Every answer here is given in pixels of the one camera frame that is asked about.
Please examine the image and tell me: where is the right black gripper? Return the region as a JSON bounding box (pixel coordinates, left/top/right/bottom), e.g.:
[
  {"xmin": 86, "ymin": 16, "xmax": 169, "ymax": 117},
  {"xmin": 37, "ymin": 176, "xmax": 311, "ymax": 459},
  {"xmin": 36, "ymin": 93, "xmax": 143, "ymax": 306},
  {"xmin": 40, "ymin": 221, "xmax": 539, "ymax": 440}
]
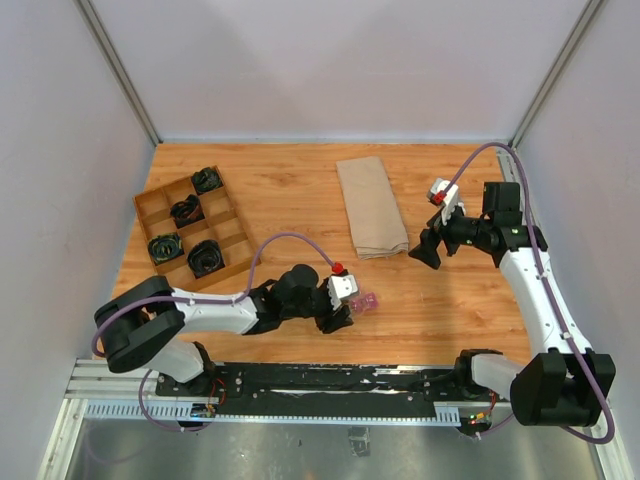
[{"xmin": 408, "ymin": 197, "xmax": 492, "ymax": 269}]

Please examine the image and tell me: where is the grey slotted cable duct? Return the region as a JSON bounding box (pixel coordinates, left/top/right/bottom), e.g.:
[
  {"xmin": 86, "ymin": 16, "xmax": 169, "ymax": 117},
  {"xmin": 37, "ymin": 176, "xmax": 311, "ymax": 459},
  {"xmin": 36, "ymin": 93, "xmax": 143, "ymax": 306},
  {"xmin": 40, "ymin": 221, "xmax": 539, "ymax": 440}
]
[{"xmin": 84, "ymin": 396, "xmax": 461, "ymax": 427}]

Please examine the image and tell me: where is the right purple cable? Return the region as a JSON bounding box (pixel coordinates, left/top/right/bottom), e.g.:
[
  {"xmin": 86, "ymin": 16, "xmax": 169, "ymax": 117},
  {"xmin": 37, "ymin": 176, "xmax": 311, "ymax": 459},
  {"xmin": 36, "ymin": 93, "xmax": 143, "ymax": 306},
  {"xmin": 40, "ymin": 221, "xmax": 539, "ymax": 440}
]
[{"xmin": 444, "ymin": 141, "xmax": 617, "ymax": 443}]

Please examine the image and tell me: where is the purple cable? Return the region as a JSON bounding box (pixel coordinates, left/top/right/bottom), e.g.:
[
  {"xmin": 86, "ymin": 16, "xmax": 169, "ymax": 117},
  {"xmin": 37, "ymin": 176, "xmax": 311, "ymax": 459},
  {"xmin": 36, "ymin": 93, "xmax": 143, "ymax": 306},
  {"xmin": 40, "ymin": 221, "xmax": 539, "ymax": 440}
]
[
  {"xmin": 444, "ymin": 141, "xmax": 617, "ymax": 443},
  {"xmin": 89, "ymin": 232, "xmax": 341, "ymax": 434}
]

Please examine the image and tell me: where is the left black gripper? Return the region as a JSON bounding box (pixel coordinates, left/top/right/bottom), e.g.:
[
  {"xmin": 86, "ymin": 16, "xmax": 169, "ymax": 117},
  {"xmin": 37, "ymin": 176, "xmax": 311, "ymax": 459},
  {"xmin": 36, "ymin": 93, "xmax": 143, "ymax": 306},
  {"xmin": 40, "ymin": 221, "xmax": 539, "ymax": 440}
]
[{"xmin": 284, "ymin": 275, "xmax": 354, "ymax": 333}]

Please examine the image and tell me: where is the wooden compartment tray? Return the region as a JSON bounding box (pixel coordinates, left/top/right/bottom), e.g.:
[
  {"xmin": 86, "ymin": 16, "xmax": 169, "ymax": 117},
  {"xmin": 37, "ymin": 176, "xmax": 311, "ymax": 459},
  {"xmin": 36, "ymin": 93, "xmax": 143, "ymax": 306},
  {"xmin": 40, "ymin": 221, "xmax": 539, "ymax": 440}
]
[{"xmin": 133, "ymin": 166, "xmax": 256, "ymax": 291}]

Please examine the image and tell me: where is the aluminium frame post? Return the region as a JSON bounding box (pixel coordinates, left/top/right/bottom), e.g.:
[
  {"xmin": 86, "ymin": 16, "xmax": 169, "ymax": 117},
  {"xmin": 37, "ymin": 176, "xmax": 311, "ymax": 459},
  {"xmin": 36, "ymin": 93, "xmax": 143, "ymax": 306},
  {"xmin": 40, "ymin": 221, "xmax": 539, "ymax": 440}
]
[
  {"xmin": 73, "ymin": 0, "xmax": 163, "ymax": 147},
  {"xmin": 509, "ymin": 0, "xmax": 608, "ymax": 148}
]

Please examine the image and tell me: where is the black coiled cable bottom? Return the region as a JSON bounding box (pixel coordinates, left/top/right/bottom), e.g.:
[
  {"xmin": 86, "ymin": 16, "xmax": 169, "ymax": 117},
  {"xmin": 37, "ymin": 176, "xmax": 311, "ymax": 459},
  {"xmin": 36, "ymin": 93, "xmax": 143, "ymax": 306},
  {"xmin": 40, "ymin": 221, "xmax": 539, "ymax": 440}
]
[{"xmin": 186, "ymin": 239, "xmax": 224, "ymax": 277}]

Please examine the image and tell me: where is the left aluminium frame post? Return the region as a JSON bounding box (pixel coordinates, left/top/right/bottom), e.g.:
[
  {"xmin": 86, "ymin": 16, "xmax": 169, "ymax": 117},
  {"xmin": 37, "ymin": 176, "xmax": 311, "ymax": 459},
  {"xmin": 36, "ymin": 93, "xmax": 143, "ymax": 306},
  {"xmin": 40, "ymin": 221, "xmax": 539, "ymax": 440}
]
[{"xmin": 73, "ymin": 0, "xmax": 163, "ymax": 147}]

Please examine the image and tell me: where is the black coiled cable top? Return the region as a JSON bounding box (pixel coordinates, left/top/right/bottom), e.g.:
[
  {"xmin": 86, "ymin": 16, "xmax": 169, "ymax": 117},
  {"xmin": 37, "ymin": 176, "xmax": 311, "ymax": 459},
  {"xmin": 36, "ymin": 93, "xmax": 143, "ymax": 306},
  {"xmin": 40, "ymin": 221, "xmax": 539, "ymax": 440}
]
[{"xmin": 192, "ymin": 168, "xmax": 224, "ymax": 195}]

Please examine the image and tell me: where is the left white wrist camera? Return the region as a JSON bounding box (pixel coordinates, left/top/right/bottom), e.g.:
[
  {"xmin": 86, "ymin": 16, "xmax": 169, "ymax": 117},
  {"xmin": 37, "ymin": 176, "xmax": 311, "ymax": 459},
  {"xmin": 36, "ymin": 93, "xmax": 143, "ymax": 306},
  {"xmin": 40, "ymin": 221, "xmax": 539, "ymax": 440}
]
[{"xmin": 327, "ymin": 262, "xmax": 360, "ymax": 310}]

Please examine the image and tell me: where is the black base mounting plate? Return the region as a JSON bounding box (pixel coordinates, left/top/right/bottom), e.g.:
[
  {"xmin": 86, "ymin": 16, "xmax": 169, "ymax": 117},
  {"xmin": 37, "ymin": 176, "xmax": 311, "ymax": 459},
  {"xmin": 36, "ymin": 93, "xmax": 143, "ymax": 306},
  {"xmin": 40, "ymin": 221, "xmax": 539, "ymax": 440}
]
[{"xmin": 155, "ymin": 362, "xmax": 495, "ymax": 407}]

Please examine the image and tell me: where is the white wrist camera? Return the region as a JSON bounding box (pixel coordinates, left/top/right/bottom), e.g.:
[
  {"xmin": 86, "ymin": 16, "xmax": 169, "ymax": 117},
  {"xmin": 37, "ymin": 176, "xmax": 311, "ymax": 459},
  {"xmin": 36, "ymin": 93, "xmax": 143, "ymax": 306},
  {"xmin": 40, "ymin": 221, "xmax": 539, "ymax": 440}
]
[
  {"xmin": 327, "ymin": 262, "xmax": 360, "ymax": 310},
  {"xmin": 427, "ymin": 178, "xmax": 466, "ymax": 225}
]

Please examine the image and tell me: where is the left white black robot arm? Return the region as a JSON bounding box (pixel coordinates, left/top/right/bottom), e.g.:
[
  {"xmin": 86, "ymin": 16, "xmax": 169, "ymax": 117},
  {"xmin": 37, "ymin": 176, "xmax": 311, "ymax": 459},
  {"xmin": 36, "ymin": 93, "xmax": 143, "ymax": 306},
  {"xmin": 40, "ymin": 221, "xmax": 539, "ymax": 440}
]
[{"xmin": 92, "ymin": 264, "xmax": 359, "ymax": 396}]

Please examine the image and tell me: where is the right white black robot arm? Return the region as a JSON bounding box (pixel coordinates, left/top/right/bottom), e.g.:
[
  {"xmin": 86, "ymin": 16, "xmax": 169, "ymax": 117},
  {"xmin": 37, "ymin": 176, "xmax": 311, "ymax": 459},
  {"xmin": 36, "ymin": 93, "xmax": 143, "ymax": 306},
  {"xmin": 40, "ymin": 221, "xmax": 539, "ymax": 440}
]
[{"xmin": 409, "ymin": 179, "xmax": 616, "ymax": 428}]

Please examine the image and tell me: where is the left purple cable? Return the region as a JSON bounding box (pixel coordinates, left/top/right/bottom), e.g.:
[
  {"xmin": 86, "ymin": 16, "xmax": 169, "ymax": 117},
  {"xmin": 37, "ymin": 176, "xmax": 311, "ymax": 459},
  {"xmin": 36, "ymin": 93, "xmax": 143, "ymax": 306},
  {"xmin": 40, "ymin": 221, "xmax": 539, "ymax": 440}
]
[{"xmin": 89, "ymin": 232, "xmax": 341, "ymax": 434}]

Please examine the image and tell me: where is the pink weekly pill organizer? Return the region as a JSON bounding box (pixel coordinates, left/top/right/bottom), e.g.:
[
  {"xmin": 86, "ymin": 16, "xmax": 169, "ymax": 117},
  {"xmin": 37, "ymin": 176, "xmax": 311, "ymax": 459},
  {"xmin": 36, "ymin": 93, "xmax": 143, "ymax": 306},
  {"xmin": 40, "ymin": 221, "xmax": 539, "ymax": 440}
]
[{"xmin": 349, "ymin": 292, "xmax": 379, "ymax": 314}]

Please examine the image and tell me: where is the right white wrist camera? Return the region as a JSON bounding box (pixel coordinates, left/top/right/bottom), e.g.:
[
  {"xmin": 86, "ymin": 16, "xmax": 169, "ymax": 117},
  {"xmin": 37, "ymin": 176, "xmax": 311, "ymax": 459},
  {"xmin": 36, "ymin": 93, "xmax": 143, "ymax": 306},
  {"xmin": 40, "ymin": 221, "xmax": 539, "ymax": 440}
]
[{"xmin": 427, "ymin": 178, "xmax": 466, "ymax": 225}]

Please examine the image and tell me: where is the black green coiled cable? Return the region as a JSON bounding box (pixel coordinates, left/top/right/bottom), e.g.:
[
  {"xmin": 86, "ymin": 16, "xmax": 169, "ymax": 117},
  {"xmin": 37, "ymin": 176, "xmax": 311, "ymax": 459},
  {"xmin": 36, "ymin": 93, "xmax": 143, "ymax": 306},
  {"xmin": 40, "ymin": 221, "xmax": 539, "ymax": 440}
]
[{"xmin": 147, "ymin": 232, "xmax": 183, "ymax": 266}]

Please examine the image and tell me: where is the right aluminium frame post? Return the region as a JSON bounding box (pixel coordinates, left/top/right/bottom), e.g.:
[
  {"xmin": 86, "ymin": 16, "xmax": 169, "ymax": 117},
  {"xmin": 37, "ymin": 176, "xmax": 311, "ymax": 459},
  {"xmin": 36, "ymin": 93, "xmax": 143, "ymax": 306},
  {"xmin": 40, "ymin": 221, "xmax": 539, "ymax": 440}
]
[{"xmin": 509, "ymin": 0, "xmax": 608, "ymax": 148}]

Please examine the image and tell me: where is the black coiled cable middle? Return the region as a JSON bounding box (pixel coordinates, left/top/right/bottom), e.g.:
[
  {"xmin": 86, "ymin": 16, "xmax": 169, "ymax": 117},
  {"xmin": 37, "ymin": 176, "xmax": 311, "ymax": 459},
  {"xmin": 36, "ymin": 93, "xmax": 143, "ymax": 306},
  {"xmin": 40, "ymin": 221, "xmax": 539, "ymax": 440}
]
[{"xmin": 169, "ymin": 194, "xmax": 205, "ymax": 226}]

